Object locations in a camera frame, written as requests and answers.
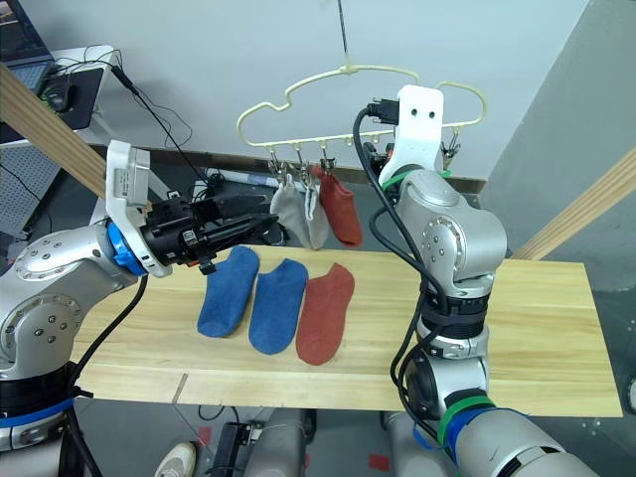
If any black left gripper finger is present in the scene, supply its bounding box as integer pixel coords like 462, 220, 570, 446
192, 194, 270, 223
198, 214, 281, 251

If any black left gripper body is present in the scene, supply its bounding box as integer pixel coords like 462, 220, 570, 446
142, 190, 219, 276

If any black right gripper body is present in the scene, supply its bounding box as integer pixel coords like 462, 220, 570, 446
363, 140, 397, 173

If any grey ankle sock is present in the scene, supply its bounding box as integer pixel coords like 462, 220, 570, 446
302, 181, 331, 250
269, 173, 312, 245

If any red ankle sock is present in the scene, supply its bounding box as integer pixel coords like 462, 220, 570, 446
295, 262, 357, 367
311, 166, 365, 248

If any cream plastic clip hanger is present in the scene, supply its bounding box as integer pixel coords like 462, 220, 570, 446
237, 63, 489, 149

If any thin metal hanger rod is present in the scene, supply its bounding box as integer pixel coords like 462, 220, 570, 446
337, 0, 351, 67

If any blue ankle sock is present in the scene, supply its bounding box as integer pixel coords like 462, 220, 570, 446
197, 244, 261, 340
247, 257, 310, 356

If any grey perforated pegboard panel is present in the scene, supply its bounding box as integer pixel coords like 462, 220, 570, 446
0, 141, 64, 238

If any black mouse pad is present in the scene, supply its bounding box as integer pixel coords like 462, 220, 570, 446
42, 67, 106, 131

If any black computer mouse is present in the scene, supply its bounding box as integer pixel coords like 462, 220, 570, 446
47, 83, 77, 112

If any white office desk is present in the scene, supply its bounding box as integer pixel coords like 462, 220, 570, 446
0, 44, 123, 150

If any grey rounded robot leg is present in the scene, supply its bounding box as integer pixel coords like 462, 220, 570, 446
245, 407, 307, 477
387, 411, 458, 477

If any white sneaker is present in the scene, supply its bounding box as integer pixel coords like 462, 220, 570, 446
153, 440, 198, 477

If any open laptop computer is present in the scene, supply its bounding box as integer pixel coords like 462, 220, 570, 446
0, 0, 54, 93

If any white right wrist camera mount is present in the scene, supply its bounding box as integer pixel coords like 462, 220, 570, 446
378, 83, 445, 188

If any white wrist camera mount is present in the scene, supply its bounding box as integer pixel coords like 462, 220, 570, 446
378, 83, 445, 188
103, 138, 173, 279

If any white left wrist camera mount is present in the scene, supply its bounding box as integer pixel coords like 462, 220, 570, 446
103, 138, 173, 279

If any thin black desk cable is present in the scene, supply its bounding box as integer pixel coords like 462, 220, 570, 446
52, 44, 210, 181

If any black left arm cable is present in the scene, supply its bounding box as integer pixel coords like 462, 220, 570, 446
59, 272, 150, 477

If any light wooden frame beam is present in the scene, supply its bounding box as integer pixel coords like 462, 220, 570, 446
0, 62, 111, 201
511, 146, 636, 262

